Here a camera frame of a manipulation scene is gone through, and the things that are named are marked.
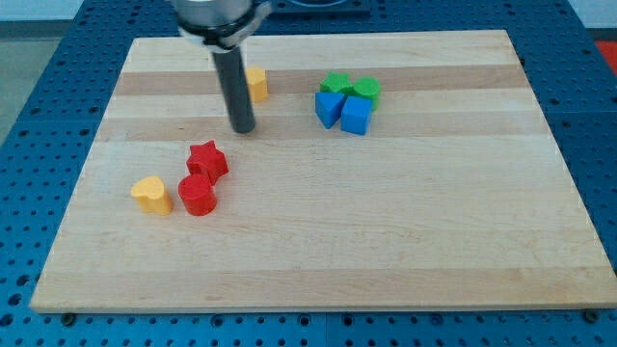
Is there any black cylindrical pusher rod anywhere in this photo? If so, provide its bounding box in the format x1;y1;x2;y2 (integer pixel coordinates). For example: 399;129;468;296
212;47;255;134

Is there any yellow hexagon block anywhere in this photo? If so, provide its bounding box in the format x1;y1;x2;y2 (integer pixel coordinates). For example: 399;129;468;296
245;67;269;102

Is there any red star block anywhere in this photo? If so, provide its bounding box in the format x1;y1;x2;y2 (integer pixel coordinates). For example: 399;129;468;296
186;140;229;185

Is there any green star block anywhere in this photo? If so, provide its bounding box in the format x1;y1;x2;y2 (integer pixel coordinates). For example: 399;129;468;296
320;71;353;94

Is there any blue triangle block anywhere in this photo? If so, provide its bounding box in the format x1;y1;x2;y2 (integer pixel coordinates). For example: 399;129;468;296
314;92;346;129

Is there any red cylinder block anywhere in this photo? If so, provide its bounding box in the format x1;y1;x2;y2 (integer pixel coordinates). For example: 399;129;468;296
177;173;218;216

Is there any blue cube block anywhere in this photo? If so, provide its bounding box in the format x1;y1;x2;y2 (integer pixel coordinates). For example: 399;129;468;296
340;96;373;135

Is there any green cylinder block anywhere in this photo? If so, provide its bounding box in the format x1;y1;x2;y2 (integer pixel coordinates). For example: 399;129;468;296
352;76;382;111

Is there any yellow heart block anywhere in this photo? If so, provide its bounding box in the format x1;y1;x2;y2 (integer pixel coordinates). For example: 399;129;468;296
130;175;174;216

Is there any wooden board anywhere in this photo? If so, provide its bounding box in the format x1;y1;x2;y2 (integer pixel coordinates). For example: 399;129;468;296
31;30;616;313

